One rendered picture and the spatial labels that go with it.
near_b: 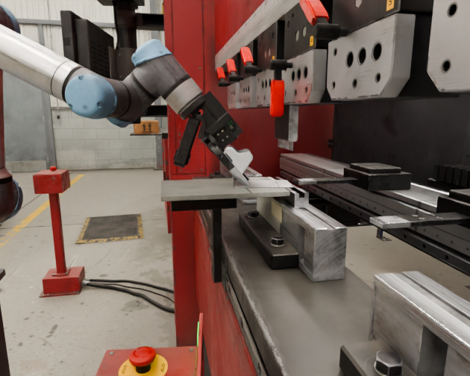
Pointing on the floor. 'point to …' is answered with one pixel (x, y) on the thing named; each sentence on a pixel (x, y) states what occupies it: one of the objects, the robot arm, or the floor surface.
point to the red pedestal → (54, 187)
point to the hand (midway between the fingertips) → (242, 180)
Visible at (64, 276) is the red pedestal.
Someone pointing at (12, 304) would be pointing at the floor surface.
